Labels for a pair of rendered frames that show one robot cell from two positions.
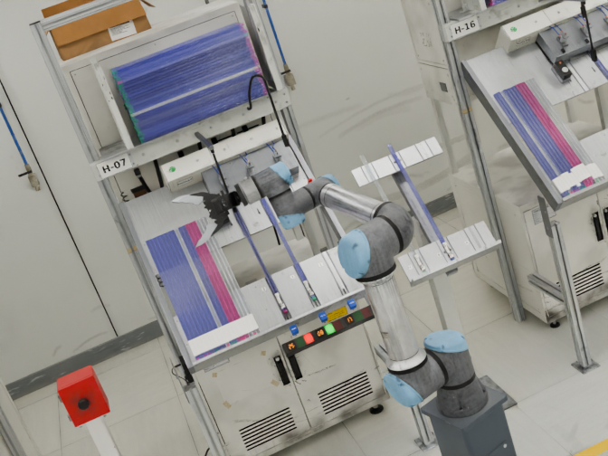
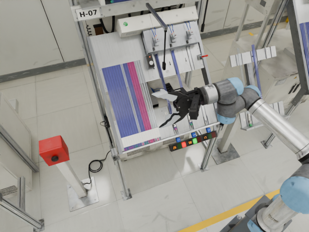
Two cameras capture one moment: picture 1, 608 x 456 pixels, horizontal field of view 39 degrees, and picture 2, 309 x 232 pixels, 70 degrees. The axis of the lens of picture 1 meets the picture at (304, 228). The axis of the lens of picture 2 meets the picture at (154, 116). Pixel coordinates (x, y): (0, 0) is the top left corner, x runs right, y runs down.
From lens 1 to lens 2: 1.96 m
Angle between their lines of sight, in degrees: 30
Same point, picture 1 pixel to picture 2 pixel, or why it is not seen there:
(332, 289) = (200, 119)
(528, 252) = (264, 95)
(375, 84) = not seen: outside the picture
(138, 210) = (99, 44)
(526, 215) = (274, 82)
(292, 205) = (234, 112)
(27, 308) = (21, 43)
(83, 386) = (55, 151)
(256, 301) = (161, 119)
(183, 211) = (126, 52)
